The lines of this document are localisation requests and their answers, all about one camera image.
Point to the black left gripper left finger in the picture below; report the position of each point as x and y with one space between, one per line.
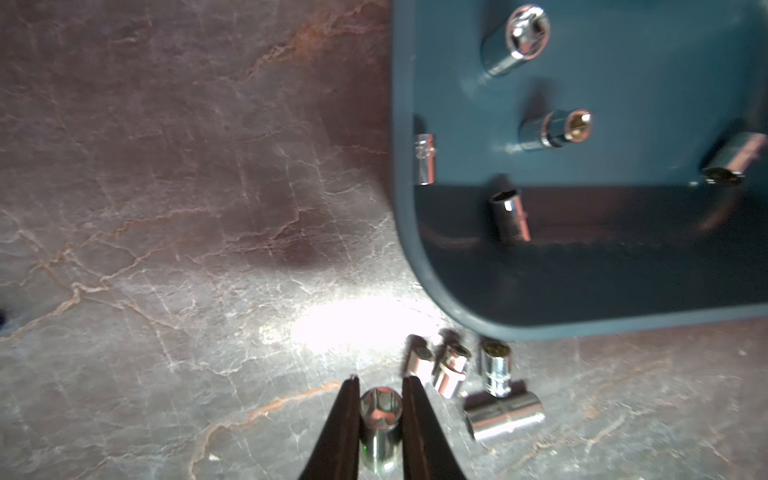
336 453

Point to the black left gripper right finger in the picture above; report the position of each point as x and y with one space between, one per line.
426 452

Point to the large chrome socket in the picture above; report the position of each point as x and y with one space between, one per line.
381 410
520 39

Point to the long chrome socket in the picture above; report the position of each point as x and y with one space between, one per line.
497 417

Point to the chrome socket cluster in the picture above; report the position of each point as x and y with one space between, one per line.
496 368
420 364
450 370

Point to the chrome universal joint socket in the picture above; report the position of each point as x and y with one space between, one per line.
425 157

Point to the small short chrome socket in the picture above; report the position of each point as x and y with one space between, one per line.
555 129

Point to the teal plastic storage box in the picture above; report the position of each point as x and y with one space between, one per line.
625 233

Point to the chrome socket inside box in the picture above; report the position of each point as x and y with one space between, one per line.
730 163

